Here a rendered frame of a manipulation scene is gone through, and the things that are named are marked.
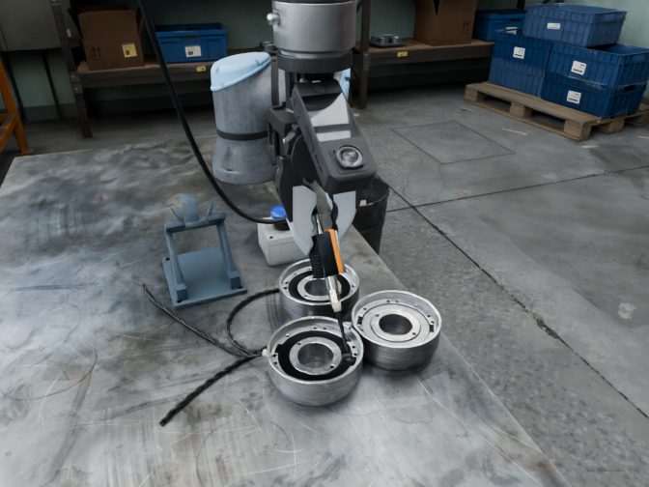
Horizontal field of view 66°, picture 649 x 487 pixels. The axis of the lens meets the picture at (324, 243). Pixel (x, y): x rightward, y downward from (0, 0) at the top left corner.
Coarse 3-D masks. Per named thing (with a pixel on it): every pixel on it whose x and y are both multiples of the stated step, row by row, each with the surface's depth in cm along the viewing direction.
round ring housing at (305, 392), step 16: (304, 320) 58; (320, 320) 59; (336, 320) 58; (272, 336) 56; (352, 336) 57; (272, 352) 55; (304, 352) 57; (320, 352) 57; (336, 352) 55; (272, 368) 52; (304, 368) 53; (320, 368) 53; (352, 368) 52; (288, 384) 51; (304, 384) 50; (320, 384) 50; (336, 384) 51; (352, 384) 52; (304, 400) 51; (320, 400) 51; (336, 400) 53
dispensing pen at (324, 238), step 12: (324, 240) 53; (312, 252) 55; (324, 252) 53; (312, 264) 56; (324, 264) 53; (336, 264) 54; (312, 276) 57; (324, 276) 53; (336, 288) 55; (336, 300) 55; (336, 312) 55
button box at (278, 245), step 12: (264, 228) 76; (276, 228) 76; (288, 228) 75; (264, 240) 76; (276, 240) 73; (288, 240) 74; (264, 252) 78; (276, 252) 74; (288, 252) 75; (300, 252) 76; (276, 264) 75
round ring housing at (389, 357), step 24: (360, 312) 61; (384, 312) 61; (408, 312) 61; (432, 312) 60; (360, 336) 56; (384, 336) 57; (408, 336) 57; (432, 336) 56; (384, 360) 56; (408, 360) 55
